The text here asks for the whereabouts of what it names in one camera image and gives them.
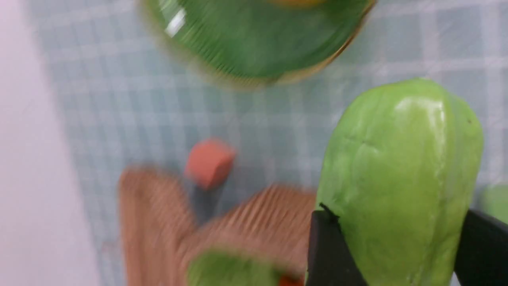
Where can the green toy cucumber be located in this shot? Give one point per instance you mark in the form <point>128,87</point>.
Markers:
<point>399,172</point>

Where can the green glass leaf plate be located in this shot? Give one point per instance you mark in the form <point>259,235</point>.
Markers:
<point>251,44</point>

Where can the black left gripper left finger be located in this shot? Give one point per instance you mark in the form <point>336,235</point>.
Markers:
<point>329,260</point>

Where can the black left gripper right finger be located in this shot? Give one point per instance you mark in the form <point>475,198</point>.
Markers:
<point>482,256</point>

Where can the woven rattan basket lid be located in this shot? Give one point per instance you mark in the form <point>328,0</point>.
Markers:
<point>155,217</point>

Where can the orange foam cube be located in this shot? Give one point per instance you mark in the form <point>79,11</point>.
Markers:
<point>210,163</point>

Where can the orange toy carrot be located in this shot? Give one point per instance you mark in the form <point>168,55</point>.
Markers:
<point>290,281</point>

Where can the woven rattan basket green lining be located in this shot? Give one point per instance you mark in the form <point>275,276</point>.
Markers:
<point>272,226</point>

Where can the green checkered tablecloth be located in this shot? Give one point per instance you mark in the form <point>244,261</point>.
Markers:
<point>122,100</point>

